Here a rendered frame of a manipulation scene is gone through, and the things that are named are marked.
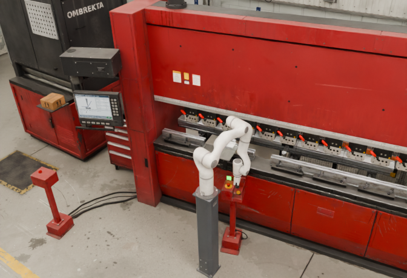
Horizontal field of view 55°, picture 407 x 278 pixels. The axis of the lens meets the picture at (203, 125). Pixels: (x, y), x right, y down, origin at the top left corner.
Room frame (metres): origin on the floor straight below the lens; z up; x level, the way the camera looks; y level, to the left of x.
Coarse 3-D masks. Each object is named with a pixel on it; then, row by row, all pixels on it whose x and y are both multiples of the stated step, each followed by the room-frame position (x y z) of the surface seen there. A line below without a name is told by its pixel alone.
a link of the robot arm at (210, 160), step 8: (240, 120) 2.77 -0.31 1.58; (240, 128) 2.67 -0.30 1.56; (224, 136) 2.65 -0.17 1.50; (232, 136) 2.66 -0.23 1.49; (240, 136) 2.68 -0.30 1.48; (216, 144) 2.60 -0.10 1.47; (224, 144) 2.62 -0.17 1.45; (216, 152) 2.54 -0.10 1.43; (208, 160) 2.47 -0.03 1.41; (216, 160) 2.49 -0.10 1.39
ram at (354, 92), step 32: (160, 32) 3.56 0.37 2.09; (192, 32) 3.41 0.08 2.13; (160, 64) 3.57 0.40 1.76; (192, 64) 3.42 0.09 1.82; (224, 64) 3.27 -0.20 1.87; (256, 64) 3.14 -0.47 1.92; (288, 64) 3.02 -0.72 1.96; (320, 64) 2.91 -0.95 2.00; (352, 64) 2.80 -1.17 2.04; (384, 64) 2.71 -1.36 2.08; (192, 96) 3.42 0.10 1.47; (224, 96) 3.27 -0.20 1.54; (256, 96) 3.14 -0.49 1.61; (288, 96) 3.01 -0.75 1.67; (320, 96) 2.89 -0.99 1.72; (352, 96) 2.78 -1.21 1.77; (384, 96) 2.68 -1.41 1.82; (288, 128) 3.00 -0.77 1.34; (320, 128) 2.87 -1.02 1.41; (352, 128) 2.76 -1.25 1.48; (384, 128) 2.66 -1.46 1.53
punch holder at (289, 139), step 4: (280, 128) 3.03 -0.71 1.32; (284, 128) 3.01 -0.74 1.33; (284, 132) 3.01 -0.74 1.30; (288, 132) 2.99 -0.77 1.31; (292, 132) 2.98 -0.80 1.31; (296, 132) 2.96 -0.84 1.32; (280, 136) 3.02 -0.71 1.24; (288, 136) 2.99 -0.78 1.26; (292, 136) 2.98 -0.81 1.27; (296, 136) 2.96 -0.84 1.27; (280, 140) 3.02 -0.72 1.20; (284, 140) 3.00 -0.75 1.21; (288, 140) 2.99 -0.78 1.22; (292, 140) 2.97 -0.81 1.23; (296, 140) 3.01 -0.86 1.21; (288, 144) 2.99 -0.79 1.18; (292, 144) 2.97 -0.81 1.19
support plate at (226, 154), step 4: (224, 148) 3.19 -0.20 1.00; (236, 148) 3.19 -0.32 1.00; (224, 152) 3.13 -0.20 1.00; (228, 152) 3.13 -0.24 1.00; (232, 152) 3.13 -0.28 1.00; (220, 156) 3.06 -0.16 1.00; (224, 156) 3.06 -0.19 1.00; (228, 156) 3.06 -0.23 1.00; (232, 156) 3.07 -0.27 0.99; (224, 160) 3.01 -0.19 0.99; (228, 160) 3.00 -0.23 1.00
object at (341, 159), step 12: (180, 120) 3.80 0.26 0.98; (204, 132) 3.67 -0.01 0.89; (216, 132) 3.61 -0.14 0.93; (264, 144) 3.37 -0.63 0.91; (276, 144) 3.31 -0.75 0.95; (300, 144) 3.25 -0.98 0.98; (312, 156) 3.15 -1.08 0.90; (324, 156) 3.10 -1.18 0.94; (336, 156) 3.05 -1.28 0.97; (360, 168) 2.94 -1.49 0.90; (372, 168) 2.90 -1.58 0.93; (384, 168) 2.86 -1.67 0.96; (396, 168) 2.82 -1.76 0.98
